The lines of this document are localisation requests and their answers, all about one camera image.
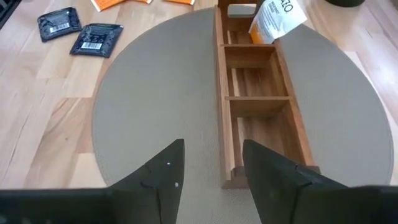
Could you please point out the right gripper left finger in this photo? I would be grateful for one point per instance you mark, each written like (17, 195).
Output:
(168, 186)

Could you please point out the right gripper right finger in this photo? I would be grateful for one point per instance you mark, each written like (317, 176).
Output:
(273, 186)

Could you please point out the dark blue tea bag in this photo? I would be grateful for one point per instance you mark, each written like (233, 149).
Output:
(96, 40)
(59, 25)

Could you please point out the white orange Tazo tea bag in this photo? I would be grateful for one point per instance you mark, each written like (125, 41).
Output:
(273, 21)

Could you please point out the wooden compartment tea box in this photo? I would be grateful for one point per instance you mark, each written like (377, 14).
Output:
(225, 124)

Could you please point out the round grey table mat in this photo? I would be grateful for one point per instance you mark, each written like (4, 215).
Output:
(155, 109)

